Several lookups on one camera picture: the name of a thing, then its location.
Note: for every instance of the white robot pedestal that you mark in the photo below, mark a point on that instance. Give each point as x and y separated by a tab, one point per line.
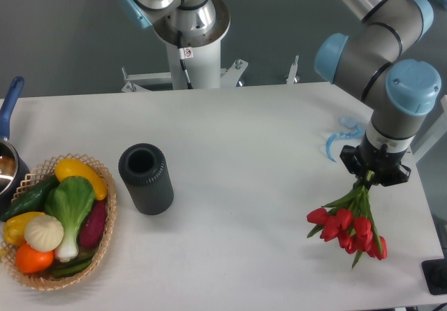
198	68

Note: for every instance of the orange fruit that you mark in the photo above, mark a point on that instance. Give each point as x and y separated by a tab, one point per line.
29	260

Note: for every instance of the dark green cucumber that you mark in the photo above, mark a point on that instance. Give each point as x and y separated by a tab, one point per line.
32	200

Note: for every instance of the woven wicker basket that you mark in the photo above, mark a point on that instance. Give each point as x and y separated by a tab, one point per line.
45	281

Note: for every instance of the white steamed bun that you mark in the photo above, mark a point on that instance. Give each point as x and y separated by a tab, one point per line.
44	233

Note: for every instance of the blue plastic ribbon scrap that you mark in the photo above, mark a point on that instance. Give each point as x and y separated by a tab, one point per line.
352	130

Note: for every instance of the green bok choy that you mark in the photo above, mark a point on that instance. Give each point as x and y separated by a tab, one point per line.
70	203

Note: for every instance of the red tulip bouquet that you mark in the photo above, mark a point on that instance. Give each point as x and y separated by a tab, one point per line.
349	220

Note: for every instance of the black device at edge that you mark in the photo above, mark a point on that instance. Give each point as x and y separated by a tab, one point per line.
435	275

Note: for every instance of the dark grey ribbed vase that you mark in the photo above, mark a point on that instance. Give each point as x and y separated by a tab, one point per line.
144	170

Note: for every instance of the blue handled saucepan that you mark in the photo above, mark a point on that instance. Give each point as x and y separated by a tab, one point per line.
13	168

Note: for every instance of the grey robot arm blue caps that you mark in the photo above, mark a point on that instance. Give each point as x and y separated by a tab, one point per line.
400	92

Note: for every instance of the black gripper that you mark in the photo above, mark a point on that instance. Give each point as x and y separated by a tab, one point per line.
375	166

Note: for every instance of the green vegetable under basket items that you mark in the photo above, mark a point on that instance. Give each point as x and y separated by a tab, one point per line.
72	267

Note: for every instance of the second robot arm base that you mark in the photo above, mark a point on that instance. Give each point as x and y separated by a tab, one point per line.
182	23

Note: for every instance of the yellow bell pepper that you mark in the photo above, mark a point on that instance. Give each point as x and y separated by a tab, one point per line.
14	228

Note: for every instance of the purple sweet potato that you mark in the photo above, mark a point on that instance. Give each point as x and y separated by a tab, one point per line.
94	226

